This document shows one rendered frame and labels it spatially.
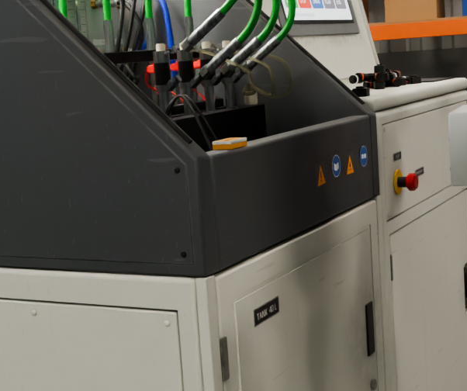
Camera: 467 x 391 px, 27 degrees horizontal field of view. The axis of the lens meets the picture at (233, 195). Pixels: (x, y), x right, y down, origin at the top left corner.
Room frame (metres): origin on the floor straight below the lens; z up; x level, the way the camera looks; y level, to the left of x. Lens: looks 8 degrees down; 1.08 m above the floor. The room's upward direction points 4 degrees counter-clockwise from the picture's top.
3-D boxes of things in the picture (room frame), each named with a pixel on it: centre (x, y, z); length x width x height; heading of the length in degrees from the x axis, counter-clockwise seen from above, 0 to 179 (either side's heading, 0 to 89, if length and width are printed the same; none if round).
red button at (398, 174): (1.95, -0.35, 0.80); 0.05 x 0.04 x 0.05; 152
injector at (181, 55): (1.76, 0.06, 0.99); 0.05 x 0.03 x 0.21; 62
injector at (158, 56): (1.68, 0.10, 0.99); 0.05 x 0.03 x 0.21; 62
